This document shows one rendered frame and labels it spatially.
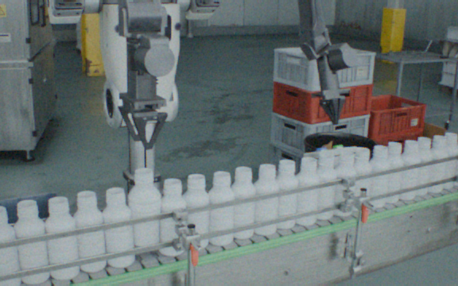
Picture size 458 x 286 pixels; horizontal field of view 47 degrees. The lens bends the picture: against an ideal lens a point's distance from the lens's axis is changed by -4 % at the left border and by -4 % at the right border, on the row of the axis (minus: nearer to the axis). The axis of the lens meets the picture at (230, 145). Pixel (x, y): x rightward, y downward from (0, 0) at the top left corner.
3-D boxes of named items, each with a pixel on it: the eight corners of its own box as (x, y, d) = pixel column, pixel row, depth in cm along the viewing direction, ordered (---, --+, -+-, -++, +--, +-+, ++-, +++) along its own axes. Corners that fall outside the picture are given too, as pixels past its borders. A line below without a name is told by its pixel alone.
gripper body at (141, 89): (134, 112, 99) (133, 72, 97) (118, 102, 108) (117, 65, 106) (167, 109, 102) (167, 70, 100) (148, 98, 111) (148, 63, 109)
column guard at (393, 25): (389, 63, 1063) (394, 9, 1029) (375, 60, 1096) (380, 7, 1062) (403, 63, 1081) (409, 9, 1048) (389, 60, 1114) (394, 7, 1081)
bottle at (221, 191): (201, 242, 123) (203, 175, 118) (216, 233, 128) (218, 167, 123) (223, 249, 120) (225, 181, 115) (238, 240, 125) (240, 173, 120)
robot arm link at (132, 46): (149, 35, 105) (122, 36, 102) (163, 38, 99) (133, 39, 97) (150, 70, 107) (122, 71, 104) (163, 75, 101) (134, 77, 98)
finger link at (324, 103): (355, 121, 156) (350, 90, 156) (335, 124, 153) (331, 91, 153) (340, 124, 162) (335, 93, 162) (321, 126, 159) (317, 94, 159)
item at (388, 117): (372, 141, 397) (375, 112, 391) (335, 126, 430) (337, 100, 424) (425, 130, 428) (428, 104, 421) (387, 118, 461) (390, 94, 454)
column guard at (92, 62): (85, 76, 840) (83, 5, 807) (79, 72, 873) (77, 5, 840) (109, 75, 858) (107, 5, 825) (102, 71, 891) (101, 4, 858)
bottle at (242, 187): (257, 231, 129) (260, 167, 124) (249, 242, 124) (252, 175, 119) (233, 227, 131) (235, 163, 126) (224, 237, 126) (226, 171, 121)
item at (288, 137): (308, 158, 355) (310, 125, 348) (268, 141, 387) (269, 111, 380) (368, 144, 389) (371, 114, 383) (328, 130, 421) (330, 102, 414)
